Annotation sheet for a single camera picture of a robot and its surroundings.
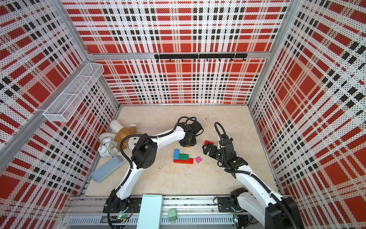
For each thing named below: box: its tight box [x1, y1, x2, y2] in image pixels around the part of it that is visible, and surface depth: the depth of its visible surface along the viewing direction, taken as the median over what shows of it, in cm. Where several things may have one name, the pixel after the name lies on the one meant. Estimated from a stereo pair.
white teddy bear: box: [99, 119, 141, 157], surface depth 96 cm
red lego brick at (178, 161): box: [172, 159, 185, 164], surface depth 90 cm
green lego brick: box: [178, 153, 190, 161], surface depth 90 cm
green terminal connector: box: [167, 208, 177, 222], surface depth 71 cm
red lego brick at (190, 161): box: [183, 157, 194, 165], surface depth 90 cm
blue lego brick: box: [173, 148, 181, 160], surface depth 91 cm
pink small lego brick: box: [194, 156, 203, 164], surface depth 91 cm
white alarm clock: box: [98, 136, 118, 159], surface depth 87 cm
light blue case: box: [91, 156, 123, 183], surface depth 88 cm
